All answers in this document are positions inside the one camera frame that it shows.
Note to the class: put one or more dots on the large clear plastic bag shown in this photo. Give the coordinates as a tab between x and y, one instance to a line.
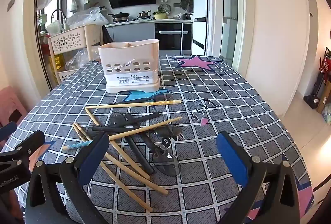
85	17

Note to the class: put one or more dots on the wooden chopstick blue patterned end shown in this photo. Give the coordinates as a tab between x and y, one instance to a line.
77	145

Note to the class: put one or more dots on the crumpled clear plastic bag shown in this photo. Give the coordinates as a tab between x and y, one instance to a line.
76	60

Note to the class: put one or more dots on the black wok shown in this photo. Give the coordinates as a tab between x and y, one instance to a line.
121	17

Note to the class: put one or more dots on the pink plastic stool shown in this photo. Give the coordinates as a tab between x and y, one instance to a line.
6	102

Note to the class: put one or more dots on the curved kitchen faucet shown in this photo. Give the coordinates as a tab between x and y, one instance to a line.
55	11

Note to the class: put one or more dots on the glass sliding door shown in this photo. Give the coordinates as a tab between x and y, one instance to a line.
228	32

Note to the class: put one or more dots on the round black grill pan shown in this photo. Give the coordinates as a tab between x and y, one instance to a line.
186	3

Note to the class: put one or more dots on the grey kitchen base cabinet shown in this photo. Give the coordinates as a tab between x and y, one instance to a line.
134	32

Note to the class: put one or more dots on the grey checked star tablecloth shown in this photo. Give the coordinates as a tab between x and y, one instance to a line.
219	110

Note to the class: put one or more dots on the beige plastic utensil holder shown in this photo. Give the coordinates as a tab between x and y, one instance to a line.
129	79

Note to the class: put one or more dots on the dark hanging cloth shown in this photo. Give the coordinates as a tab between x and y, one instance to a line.
107	35

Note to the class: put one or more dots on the wall light switch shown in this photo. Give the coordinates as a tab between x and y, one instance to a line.
11	4

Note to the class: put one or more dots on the yellow shiny packet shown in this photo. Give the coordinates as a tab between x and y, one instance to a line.
57	62

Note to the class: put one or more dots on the black red equipment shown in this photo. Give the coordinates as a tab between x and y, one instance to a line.
316	84

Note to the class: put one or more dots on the black built-in oven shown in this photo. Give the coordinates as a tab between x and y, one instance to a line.
170	40

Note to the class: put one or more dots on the green bowl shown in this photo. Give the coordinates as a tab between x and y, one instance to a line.
159	16

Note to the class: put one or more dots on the beige flower-cutout storage cart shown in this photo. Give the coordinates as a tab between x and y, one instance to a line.
67	40

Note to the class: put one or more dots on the white hanging plastic bag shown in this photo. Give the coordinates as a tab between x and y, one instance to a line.
73	4

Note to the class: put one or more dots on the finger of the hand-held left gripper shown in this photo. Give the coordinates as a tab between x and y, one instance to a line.
7	130
25	145

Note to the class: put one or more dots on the dark cooking pot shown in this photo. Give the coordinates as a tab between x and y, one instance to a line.
144	14

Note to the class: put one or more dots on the wooden chopstick yellow patterned end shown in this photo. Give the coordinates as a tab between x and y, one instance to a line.
129	105

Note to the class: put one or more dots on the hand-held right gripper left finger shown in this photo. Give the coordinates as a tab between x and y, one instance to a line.
95	159

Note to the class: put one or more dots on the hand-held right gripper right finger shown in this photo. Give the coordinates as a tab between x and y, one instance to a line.
232	162

